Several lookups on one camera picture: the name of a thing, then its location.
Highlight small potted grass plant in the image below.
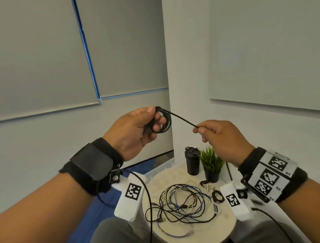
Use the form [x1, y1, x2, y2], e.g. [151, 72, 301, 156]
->
[199, 146, 225, 183]

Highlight person's left forearm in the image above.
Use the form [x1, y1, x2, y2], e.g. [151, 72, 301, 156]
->
[0, 173, 97, 243]

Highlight person's left hand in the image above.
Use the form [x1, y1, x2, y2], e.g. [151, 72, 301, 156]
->
[102, 107, 167, 163]

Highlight person's right forearm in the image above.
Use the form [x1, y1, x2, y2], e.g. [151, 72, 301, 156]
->
[276, 179, 320, 243]

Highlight person's right hand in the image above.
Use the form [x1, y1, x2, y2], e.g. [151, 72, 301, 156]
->
[192, 120, 256, 168]

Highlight black marker wristband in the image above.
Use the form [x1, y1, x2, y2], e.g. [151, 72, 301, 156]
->
[237, 147, 308, 203]
[59, 138, 124, 196]

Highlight thin cream cable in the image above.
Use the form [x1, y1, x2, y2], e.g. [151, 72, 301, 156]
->
[159, 180, 200, 216]

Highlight clear plastic storage bin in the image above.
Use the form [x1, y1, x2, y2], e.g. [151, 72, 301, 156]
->
[144, 158, 175, 183]

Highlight black tumbler with lid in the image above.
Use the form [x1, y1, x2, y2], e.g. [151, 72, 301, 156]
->
[184, 146, 201, 176]

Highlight round white table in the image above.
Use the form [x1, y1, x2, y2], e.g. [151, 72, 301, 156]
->
[142, 166, 237, 243]

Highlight thin white cable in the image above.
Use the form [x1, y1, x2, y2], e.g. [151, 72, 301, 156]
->
[211, 201, 229, 218]

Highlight person's dark trousers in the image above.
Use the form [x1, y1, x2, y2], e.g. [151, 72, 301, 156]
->
[90, 215, 310, 243]

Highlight white wall whiteboard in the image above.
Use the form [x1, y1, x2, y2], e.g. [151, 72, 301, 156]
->
[209, 0, 320, 110]

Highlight blue network cable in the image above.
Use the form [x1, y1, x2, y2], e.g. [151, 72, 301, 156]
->
[157, 185, 213, 238]

